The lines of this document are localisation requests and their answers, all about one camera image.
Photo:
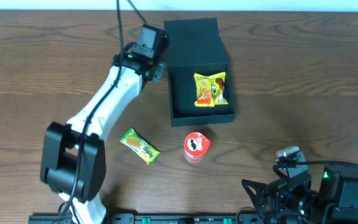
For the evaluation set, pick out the dark green open box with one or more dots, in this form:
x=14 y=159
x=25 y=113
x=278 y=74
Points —
x=196 y=47

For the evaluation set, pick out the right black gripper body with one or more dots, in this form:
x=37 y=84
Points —
x=272 y=195

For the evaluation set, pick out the black mounting rail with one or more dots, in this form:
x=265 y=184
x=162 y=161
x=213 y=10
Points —
x=129 y=218

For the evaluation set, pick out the red Pringles can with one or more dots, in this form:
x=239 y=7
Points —
x=196 y=146

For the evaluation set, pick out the green yellow snack packet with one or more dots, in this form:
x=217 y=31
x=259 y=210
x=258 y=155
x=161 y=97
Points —
x=140 y=146

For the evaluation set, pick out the yellow orange biscuit packet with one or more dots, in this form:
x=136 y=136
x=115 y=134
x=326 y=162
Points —
x=203 y=91

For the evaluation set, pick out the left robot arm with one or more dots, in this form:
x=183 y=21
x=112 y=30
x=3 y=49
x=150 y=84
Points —
x=73 y=157

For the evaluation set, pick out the yellow chocolate bar wrapper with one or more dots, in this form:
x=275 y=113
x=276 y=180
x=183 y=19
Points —
x=218 y=87

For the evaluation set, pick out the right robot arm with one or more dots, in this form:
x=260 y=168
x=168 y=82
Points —
x=337 y=197

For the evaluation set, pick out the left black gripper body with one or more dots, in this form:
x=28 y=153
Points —
x=159 y=71

